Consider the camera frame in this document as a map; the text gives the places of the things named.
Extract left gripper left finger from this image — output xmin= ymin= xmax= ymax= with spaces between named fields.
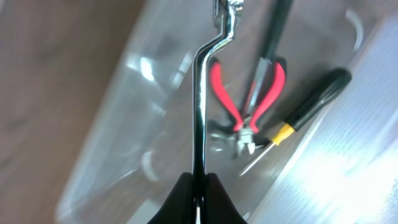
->
xmin=148 ymin=172 xmax=195 ymax=224

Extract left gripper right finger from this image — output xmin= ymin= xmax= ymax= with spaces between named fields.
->
xmin=205 ymin=173 xmax=247 ymax=224

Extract red-handled pliers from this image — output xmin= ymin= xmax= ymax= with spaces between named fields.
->
xmin=210 ymin=57 xmax=287 ymax=156

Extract black yellow screwdriver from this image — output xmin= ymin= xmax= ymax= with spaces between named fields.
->
xmin=239 ymin=67 xmax=352 ymax=176

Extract chrome offset wrench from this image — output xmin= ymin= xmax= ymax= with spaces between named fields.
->
xmin=192 ymin=0 xmax=244 ymax=223

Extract small black-handled hammer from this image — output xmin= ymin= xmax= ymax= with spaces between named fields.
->
xmin=240 ymin=0 xmax=293 ymax=114

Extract clear plastic container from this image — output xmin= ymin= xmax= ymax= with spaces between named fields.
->
xmin=55 ymin=1 xmax=397 ymax=223

